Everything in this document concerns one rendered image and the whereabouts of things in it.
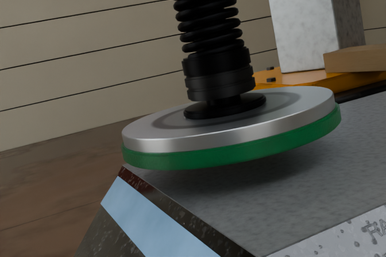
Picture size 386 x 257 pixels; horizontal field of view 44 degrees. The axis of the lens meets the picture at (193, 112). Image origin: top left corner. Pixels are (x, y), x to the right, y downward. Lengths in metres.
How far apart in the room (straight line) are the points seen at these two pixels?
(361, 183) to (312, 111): 0.07
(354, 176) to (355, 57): 0.81
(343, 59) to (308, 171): 0.81
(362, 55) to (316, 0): 0.25
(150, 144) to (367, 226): 0.19
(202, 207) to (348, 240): 0.12
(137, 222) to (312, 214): 0.18
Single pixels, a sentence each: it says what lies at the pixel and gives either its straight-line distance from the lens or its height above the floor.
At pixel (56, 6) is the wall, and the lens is 6.55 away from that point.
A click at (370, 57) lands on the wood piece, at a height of 0.81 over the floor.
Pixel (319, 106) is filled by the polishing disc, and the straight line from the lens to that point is 0.43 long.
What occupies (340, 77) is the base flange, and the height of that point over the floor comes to 0.78.
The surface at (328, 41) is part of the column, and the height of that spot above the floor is 0.85.
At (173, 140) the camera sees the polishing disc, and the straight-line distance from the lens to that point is 0.40.
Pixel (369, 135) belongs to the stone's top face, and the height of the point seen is 0.80.
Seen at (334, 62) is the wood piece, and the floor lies 0.81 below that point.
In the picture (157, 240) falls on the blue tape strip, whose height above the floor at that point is 0.78.
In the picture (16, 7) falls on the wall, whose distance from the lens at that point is 6.51.
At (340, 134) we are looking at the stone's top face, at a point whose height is 0.80.
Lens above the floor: 0.94
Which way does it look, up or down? 9 degrees down
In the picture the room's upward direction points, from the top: 11 degrees counter-clockwise
